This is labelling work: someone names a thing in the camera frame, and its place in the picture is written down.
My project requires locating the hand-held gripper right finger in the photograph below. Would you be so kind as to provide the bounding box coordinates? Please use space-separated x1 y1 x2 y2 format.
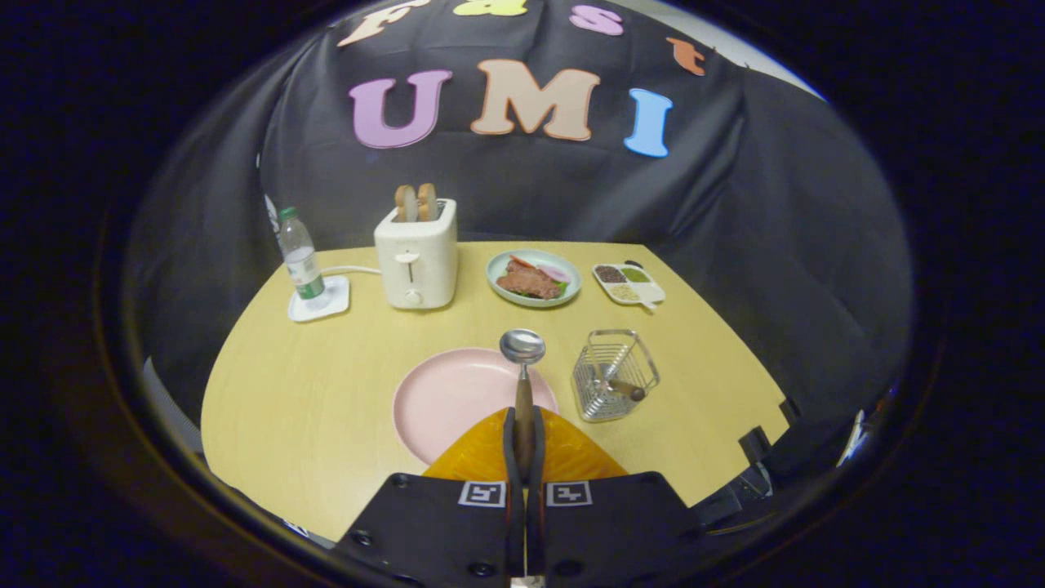
529 407 703 585

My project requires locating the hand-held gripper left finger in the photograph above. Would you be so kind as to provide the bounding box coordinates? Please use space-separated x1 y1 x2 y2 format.
333 407 525 585

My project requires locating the metal spoon wooden handle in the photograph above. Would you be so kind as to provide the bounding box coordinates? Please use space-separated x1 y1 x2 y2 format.
499 328 547 479

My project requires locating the pink plate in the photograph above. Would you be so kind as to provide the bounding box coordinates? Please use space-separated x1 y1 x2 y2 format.
393 349 560 466

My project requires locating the pale green food plate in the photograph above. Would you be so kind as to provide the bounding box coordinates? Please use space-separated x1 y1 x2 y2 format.
486 248 583 309

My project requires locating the brown meat slice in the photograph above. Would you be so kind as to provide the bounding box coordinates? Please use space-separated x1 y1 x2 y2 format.
496 260 564 300

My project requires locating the white toaster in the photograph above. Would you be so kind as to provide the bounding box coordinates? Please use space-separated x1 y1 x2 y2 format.
374 198 459 310

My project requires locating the white divided condiment dish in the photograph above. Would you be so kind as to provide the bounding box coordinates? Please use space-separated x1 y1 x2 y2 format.
592 261 667 313

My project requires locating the white square coaster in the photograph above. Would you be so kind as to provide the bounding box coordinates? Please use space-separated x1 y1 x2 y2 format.
287 275 351 323

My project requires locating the clear water bottle green cap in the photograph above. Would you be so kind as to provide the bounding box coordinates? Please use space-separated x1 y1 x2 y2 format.
278 207 327 301

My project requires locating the black backdrop cloth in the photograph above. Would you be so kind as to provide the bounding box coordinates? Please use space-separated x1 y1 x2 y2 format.
127 0 911 491

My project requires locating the white device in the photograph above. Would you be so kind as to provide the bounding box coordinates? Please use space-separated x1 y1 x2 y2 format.
843 410 869 465

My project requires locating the metal wire cutlery basket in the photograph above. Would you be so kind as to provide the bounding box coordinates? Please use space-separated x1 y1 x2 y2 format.
571 329 660 423

